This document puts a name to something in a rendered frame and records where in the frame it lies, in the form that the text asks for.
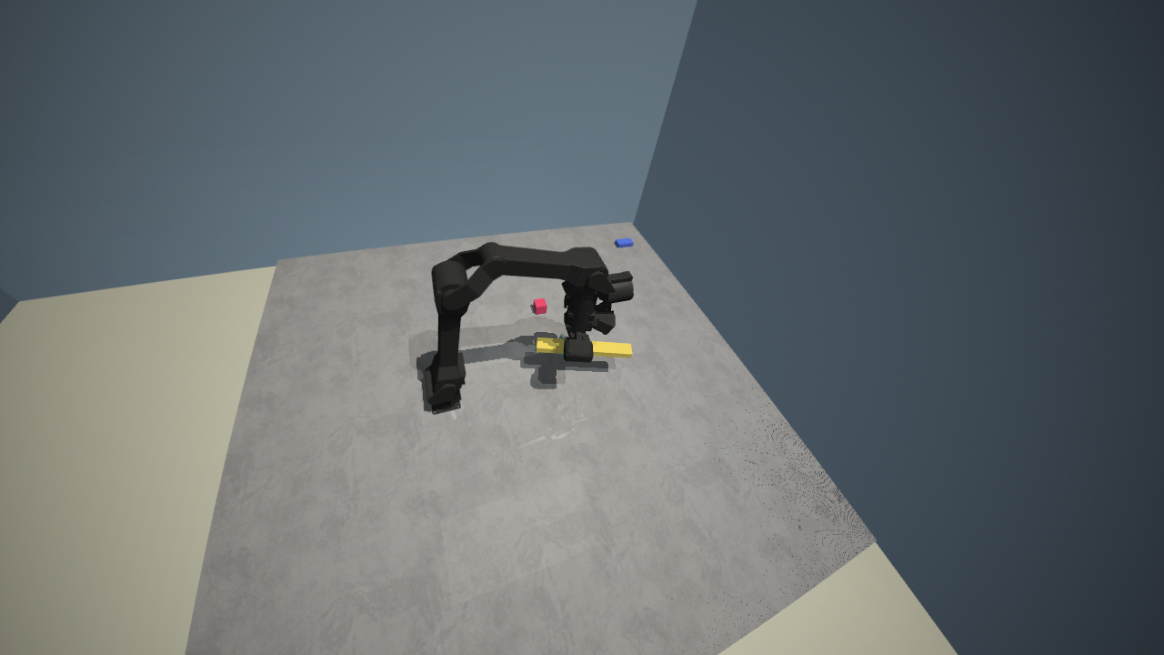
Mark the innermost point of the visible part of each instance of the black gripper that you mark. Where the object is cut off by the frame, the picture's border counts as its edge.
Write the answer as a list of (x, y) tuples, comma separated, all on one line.
[(577, 348)]

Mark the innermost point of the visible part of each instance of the yellow bar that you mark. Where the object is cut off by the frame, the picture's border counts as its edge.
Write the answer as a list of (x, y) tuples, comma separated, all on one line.
[(602, 349)]

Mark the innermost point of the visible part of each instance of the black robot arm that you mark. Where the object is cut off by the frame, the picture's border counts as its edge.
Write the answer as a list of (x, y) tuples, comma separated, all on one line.
[(586, 278)]

